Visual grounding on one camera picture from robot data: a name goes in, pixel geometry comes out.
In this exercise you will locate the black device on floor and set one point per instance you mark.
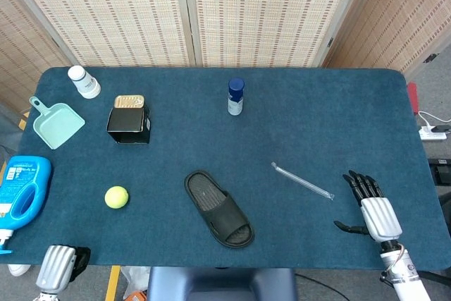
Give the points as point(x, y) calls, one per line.
point(440, 170)

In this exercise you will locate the dark blue table mat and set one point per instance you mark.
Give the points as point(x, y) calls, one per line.
point(282, 132)

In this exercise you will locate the bamboo folding screen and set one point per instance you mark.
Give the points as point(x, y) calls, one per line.
point(218, 12)

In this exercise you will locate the gold sardine tin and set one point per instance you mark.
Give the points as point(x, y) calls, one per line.
point(129, 101)

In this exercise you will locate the clear wrapped straw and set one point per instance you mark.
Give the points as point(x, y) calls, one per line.
point(302, 181)

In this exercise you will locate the black open cardboard box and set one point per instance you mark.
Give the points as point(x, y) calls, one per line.
point(128, 124)

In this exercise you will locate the white plastic bag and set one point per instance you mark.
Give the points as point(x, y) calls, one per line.
point(135, 280)

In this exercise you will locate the black rubber slipper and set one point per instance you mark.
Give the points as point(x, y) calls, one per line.
point(218, 208)

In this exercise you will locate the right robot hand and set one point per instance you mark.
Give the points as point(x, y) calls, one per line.
point(377, 216)

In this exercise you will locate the yellow-green tennis ball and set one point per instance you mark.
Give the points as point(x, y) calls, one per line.
point(116, 197)

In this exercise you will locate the white shoe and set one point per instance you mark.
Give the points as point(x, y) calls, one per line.
point(19, 269)

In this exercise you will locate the navy robot base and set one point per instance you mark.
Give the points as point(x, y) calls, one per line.
point(220, 285)

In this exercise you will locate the blue-capped spray can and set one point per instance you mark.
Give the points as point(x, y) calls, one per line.
point(235, 96)

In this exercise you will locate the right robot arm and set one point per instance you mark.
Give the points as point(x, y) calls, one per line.
point(405, 273)

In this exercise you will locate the white plastic bottle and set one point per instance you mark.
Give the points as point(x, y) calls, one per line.
point(84, 81)

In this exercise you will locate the mint green dustpan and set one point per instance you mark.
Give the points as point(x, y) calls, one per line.
point(58, 124)

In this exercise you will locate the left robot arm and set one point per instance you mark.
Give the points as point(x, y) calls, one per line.
point(47, 296)

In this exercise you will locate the white power strip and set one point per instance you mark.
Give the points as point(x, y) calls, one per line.
point(432, 134)

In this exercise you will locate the blue detergent bottle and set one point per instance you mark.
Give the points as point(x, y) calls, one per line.
point(21, 195)

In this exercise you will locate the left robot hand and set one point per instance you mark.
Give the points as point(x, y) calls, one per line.
point(56, 265)

